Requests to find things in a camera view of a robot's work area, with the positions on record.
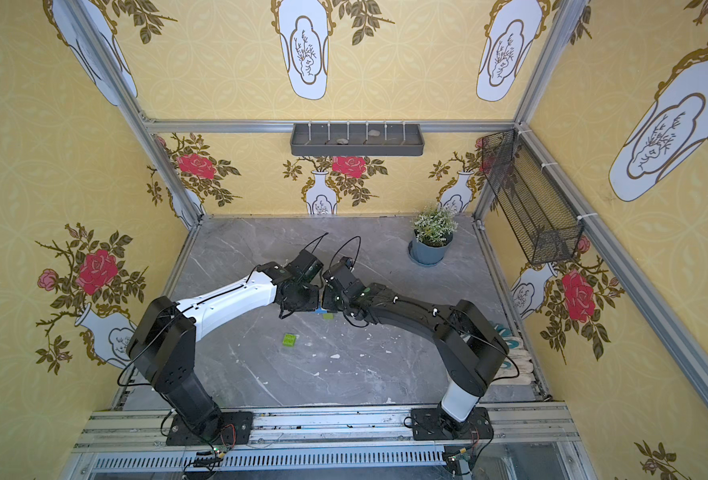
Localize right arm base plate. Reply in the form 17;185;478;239
403;407;494;442

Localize grey wall shelf tray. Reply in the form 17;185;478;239
290;121;426;157

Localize circuit board wires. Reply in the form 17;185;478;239
182;423;238;478
442;440;496;480

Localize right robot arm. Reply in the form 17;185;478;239
322;257;510;424

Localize potted plant blue pot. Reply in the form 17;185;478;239
409;205;458;266

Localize right circuit board wires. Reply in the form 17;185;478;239
442;440;496;480

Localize work glove with teal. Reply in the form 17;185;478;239
495;324;535;385

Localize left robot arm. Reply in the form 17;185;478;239
128;249;323;440

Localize left circuit board wires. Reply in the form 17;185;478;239
182;423;238;478

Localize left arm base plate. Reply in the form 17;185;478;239
165;411;254;447

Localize aluminium front rail frame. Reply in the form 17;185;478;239
62;402;596;479

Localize black wire mesh basket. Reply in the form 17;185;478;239
480;130;584;265

